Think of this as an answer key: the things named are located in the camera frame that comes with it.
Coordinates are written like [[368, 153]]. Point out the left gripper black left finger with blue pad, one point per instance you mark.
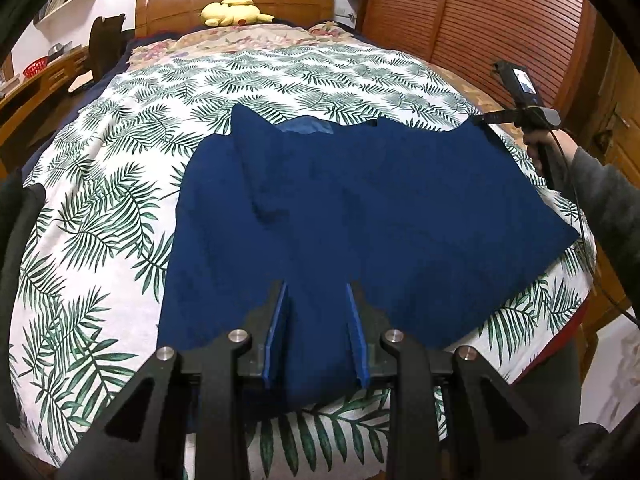
[[142, 432]]

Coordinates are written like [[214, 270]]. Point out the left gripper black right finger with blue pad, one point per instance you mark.
[[452, 415]]

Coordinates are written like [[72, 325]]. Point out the navy blue suit jacket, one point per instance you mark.
[[439, 228]]

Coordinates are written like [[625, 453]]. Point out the grey sleeved right forearm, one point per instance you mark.
[[611, 205]]

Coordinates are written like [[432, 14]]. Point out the person's right hand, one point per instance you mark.
[[562, 145]]

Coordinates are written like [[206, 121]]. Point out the brown louvered wardrobe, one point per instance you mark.
[[551, 38]]

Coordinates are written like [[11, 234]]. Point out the palm leaf print bedspread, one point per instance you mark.
[[91, 280]]

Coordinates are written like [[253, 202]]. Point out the black garment on bed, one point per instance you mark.
[[20, 207]]

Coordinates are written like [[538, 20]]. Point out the floral pillow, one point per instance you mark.
[[232, 39]]

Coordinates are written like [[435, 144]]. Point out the yellow plush toy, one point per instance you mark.
[[232, 13]]

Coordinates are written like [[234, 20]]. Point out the wooden desk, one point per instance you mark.
[[35, 109]]

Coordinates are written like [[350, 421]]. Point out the red basket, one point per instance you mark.
[[36, 67]]

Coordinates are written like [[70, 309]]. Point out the dark wooden chair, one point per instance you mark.
[[107, 43]]

